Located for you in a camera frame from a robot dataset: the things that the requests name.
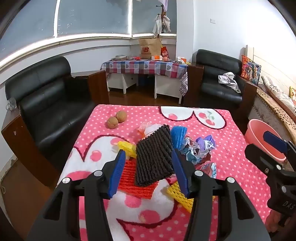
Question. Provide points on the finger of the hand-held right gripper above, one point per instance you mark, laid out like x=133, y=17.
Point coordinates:
x=263, y=157
x=275, y=141

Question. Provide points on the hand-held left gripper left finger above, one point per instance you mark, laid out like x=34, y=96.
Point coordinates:
x=118, y=171

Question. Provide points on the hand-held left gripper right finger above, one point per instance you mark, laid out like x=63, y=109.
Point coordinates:
x=181, y=171

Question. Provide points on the pink plastic bucket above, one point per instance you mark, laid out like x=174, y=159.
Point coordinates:
x=256, y=132

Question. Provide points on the orange foam net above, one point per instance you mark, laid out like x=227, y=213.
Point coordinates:
x=135, y=185

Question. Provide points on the blue white wrapper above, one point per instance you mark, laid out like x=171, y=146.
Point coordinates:
x=190, y=150

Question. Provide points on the large yellow foam net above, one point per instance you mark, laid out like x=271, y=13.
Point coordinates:
x=180, y=197

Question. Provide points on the red wrapper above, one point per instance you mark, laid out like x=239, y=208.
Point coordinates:
x=204, y=160

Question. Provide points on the small yellow foam net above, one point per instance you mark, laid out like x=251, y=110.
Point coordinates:
x=127, y=147

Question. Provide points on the blue patterned wrapper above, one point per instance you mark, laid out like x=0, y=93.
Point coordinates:
x=209, y=170

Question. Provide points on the black foam net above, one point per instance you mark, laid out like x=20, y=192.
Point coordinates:
x=152, y=157

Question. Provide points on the blue foam net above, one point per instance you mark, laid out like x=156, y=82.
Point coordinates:
x=178, y=135

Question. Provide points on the purple white wrapper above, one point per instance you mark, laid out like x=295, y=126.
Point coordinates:
x=205, y=142

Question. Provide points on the orange clear plastic wrapper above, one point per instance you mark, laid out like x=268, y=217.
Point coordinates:
x=145, y=127

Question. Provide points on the person's right hand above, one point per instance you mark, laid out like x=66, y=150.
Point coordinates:
x=274, y=222

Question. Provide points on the brown floral bedspread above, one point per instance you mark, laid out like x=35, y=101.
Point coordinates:
x=277, y=111

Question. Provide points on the bed with brown cover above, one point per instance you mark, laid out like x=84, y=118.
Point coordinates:
x=266, y=111

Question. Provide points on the pink polka dot blanket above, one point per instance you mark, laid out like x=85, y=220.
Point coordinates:
x=99, y=129

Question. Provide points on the floral quilt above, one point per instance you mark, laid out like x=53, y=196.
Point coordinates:
x=277, y=92

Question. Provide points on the brown walnut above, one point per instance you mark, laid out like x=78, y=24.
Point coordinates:
x=112, y=122
x=121, y=115

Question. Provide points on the yellow pillow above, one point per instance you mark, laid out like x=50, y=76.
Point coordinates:
x=293, y=92

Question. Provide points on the colourful patterned cushion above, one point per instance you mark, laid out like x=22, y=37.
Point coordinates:
x=251, y=69

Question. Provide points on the white crumpled cloth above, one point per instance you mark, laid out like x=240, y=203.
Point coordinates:
x=227, y=81

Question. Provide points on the black leather armchair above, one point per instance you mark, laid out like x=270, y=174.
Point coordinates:
x=217, y=90

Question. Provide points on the white desk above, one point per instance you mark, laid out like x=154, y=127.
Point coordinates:
x=165, y=85

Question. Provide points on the black leather sofa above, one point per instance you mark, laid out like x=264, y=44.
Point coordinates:
x=46, y=104

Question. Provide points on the plaid tablecloth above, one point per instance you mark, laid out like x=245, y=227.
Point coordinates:
x=143, y=66

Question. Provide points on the white orange box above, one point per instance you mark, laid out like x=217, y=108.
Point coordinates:
x=181, y=60

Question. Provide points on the stack of books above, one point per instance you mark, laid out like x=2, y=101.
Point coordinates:
x=120, y=57

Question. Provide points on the small red packet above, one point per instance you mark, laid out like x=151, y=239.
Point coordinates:
x=135, y=58

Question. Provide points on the red paper bag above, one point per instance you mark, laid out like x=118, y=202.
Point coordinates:
x=164, y=52

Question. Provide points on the brown paper bag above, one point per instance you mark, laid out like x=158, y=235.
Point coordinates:
x=149, y=47

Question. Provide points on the pale hanging cloths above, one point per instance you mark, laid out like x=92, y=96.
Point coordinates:
x=159, y=25

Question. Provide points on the frosted window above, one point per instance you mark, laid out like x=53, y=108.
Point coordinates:
x=92, y=16

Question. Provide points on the wooden coat rack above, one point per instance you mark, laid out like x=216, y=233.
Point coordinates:
x=163, y=14

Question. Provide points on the lilac towel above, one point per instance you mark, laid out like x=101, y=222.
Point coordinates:
x=164, y=3

